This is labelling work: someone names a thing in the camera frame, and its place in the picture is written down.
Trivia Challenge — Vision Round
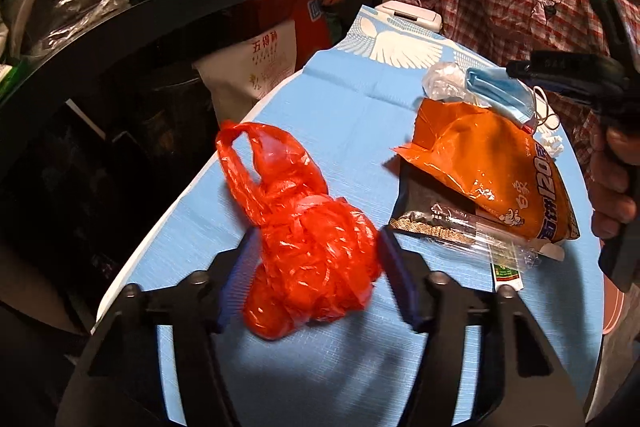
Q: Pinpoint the clear plastic wrap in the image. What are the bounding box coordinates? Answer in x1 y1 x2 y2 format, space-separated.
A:
422 62 488 107

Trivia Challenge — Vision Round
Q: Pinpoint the white bin lid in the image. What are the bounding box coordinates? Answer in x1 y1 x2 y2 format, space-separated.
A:
376 1 442 32

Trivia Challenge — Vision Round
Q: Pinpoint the small green white tube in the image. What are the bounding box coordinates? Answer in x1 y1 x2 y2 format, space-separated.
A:
491 254 524 291

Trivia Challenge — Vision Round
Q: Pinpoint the orange snack bag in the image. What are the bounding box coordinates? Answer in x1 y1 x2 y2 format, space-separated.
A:
395 98 579 243

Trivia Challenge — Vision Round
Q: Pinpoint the white rice sack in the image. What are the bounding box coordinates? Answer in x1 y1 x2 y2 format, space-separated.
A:
193 20 297 124

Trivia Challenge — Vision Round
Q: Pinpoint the black metal shelf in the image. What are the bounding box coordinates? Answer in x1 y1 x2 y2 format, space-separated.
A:
0 0 396 118

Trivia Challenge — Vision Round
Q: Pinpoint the person's right hand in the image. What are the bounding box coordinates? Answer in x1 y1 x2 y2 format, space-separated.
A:
588 127 639 239

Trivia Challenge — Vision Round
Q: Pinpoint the blue face mask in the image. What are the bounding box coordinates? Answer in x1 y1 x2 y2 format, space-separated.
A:
465 67 561 134

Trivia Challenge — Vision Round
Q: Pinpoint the clear dark snack wrapper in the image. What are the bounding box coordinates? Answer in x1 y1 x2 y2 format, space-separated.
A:
390 159 540 271

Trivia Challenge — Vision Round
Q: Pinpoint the red bag on shelf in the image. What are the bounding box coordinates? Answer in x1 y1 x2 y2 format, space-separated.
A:
256 0 332 70

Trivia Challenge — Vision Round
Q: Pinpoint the blue tablecloth with white wings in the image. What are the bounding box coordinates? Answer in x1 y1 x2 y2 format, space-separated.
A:
103 8 604 426

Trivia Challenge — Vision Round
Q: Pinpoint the red plastic bag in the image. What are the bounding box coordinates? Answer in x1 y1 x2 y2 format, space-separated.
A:
216 121 382 340

